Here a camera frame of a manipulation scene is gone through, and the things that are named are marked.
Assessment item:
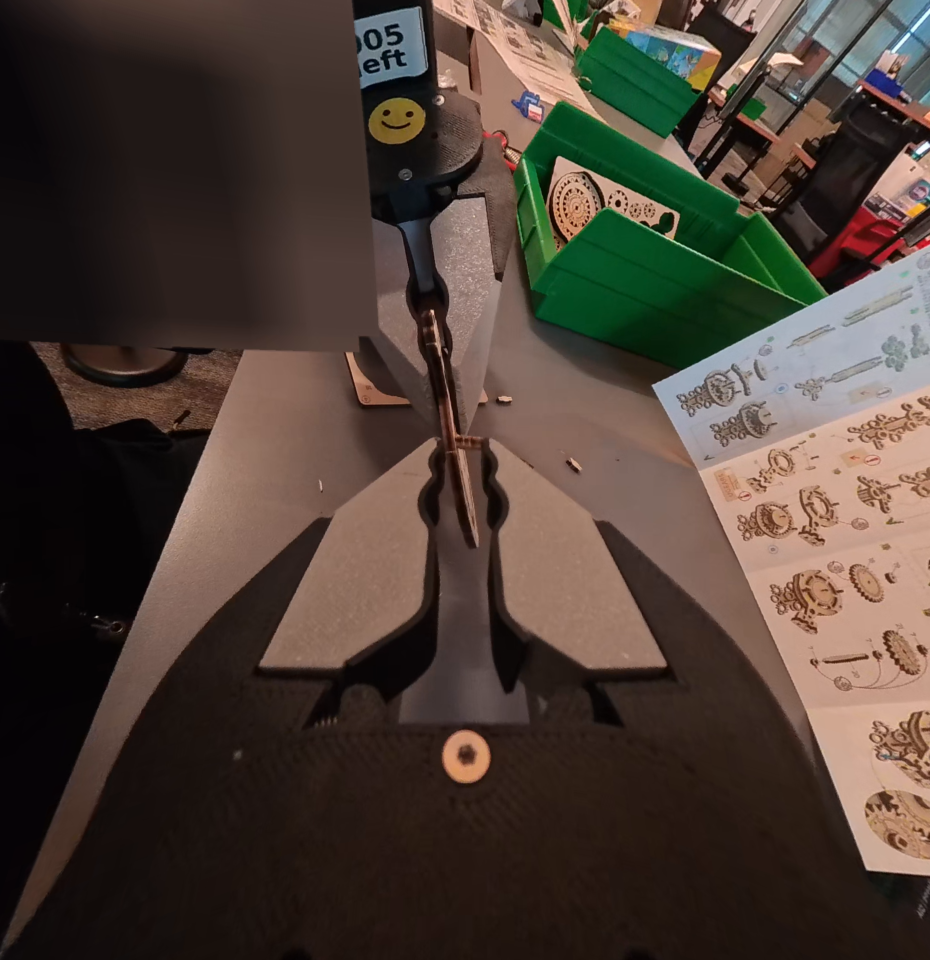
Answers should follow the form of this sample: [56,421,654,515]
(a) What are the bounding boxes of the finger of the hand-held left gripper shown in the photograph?
[358,216,441,442]
[429,195,505,445]

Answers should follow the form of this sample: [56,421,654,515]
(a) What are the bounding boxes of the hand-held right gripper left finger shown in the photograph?
[257,437,446,702]

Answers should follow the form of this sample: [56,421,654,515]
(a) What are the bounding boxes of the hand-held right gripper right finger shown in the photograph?
[482,437,670,697]

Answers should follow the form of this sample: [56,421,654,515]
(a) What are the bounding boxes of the round wooden disc part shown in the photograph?
[418,309,482,550]

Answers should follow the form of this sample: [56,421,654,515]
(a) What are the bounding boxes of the wooden gear parts sheet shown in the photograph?
[546,155,682,252]

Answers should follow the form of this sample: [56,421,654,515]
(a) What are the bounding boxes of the green plastic bin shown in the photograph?
[531,208,827,370]
[576,26,700,140]
[512,101,742,301]

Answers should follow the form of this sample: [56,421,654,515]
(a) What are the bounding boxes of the printed paper sheets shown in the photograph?
[435,0,595,102]

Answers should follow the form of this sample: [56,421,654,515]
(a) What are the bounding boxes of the printed instruction sheet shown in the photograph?
[651,240,930,877]

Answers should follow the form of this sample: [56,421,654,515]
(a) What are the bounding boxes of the black round base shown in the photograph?
[60,343,190,389]

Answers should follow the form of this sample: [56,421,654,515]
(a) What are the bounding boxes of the black bag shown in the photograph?
[0,341,211,960]

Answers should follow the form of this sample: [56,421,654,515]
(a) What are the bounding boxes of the colourful cardboard box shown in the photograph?
[607,15,722,93]

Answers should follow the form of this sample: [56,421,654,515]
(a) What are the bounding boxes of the red container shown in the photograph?
[808,206,923,282]

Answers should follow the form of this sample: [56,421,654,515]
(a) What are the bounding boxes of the empty wooden parts frame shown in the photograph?
[346,351,413,411]

